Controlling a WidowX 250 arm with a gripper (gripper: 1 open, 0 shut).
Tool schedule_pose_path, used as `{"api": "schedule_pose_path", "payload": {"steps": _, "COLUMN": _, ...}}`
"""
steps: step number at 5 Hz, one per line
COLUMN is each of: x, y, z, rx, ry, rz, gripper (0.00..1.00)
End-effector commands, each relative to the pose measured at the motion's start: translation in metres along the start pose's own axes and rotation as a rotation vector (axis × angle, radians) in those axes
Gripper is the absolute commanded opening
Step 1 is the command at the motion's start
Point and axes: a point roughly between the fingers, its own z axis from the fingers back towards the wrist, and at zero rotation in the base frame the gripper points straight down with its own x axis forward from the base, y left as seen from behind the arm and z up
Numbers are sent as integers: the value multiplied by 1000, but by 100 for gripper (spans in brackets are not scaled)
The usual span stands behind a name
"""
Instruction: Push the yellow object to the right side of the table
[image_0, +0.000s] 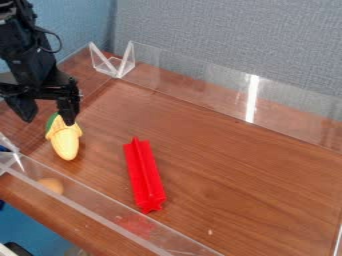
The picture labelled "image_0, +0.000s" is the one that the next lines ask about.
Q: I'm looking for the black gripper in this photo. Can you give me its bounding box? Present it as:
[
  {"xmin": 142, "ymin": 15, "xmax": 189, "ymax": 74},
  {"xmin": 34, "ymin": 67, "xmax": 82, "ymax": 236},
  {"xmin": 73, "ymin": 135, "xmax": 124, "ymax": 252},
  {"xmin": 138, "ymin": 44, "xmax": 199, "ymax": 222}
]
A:
[{"xmin": 0, "ymin": 43, "xmax": 80, "ymax": 126}]

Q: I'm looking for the yellow green toy corn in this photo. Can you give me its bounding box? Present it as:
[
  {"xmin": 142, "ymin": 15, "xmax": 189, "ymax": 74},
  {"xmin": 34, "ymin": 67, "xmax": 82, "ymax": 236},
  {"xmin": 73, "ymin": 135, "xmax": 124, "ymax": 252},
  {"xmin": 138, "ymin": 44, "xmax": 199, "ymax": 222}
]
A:
[{"xmin": 45, "ymin": 113, "xmax": 82, "ymax": 161}]

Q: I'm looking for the clear acrylic back wall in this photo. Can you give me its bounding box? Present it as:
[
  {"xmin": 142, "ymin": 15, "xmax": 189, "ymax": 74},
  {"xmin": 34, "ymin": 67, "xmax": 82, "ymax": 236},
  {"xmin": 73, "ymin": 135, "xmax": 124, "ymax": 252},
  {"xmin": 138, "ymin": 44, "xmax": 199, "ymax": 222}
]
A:
[{"xmin": 124, "ymin": 42, "xmax": 342, "ymax": 153}]

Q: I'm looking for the black cable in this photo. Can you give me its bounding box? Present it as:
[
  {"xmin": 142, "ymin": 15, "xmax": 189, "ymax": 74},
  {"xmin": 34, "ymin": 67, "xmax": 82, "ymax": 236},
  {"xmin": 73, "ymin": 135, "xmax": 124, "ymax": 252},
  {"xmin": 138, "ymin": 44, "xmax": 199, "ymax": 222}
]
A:
[{"xmin": 32, "ymin": 25, "xmax": 64, "ymax": 54}]

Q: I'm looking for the clear acrylic corner bracket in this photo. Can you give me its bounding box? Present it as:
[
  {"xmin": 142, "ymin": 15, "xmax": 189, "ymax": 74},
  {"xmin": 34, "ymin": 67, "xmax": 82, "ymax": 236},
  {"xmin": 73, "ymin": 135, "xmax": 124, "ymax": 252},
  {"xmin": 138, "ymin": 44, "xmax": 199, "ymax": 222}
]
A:
[{"xmin": 88, "ymin": 42, "xmax": 134, "ymax": 79}]

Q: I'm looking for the clear acrylic wall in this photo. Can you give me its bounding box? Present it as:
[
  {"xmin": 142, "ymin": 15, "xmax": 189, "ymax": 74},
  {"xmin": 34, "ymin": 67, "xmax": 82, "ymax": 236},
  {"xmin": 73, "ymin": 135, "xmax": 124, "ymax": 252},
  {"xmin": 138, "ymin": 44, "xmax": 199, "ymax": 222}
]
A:
[
  {"xmin": 124, "ymin": 42, "xmax": 342, "ymax": 153},
  {"xmin": 0, "ymin": 155, "xmax": 223, "ymax": 256}
]

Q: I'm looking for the red star-shaped plastic bar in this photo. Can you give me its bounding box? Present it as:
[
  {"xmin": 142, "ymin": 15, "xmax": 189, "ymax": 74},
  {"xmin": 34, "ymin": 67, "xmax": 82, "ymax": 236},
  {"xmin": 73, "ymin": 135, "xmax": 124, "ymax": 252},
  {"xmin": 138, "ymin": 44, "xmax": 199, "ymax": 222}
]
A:
[{"xmin": 122, "ymin": 137, "xmax": 167, "ymax": 214}]

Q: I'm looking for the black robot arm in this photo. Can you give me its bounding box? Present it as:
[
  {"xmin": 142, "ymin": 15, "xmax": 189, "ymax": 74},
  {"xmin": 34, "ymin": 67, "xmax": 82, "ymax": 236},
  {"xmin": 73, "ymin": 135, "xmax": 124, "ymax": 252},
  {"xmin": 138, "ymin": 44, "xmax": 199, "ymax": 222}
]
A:
[{"xmin": 0, "ymin": 0, "xmax": 80, "ymax": 126}]

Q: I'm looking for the clear acrylic left bracket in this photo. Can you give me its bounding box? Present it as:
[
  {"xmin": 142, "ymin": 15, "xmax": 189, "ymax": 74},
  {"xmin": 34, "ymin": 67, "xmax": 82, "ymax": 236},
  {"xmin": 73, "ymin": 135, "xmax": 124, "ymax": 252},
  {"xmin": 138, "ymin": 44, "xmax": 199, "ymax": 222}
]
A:
[{"xmin": 0, "ymin": 132, "xmax": 26, "ymax": 176}]

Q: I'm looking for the clear acrylic front wall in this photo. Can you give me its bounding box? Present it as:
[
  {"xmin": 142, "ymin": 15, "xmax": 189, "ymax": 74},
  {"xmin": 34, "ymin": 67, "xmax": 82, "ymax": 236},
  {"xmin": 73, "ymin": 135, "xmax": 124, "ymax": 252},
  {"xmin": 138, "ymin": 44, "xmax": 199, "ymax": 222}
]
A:
[{"xmin": 0, "ymin": 155, "xmax": 223, "ymax": 256}]

